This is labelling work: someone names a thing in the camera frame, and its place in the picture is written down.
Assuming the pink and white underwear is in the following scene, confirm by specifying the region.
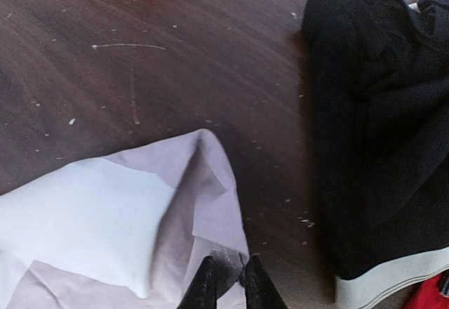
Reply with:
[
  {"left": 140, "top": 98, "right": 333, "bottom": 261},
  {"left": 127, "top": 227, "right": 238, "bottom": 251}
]
[{"left": 1, "top": 129, "right": 249, "bottom": 308}]

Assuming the black underwear white waistband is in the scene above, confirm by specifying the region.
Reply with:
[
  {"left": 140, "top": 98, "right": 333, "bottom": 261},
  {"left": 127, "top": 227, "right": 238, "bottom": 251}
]
[{"left": 302, "top": 0, "right": 448, "bottom": 308}]

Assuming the red underwear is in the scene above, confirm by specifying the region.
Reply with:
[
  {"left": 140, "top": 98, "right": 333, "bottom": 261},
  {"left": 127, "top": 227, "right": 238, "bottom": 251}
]
[{"left": 404, "top": 275, "right": 448, "bottom": 309}]

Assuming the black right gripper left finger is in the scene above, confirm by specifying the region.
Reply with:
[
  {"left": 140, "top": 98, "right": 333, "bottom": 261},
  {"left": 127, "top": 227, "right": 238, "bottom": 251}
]
[{"left": 180, "top": 256, "right": 217, "bottom": 309}]

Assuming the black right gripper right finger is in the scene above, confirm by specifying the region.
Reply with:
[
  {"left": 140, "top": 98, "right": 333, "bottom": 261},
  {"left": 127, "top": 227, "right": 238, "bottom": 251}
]
[{"left": 242, "top": 255, "right": 288, "bottom": 309}]

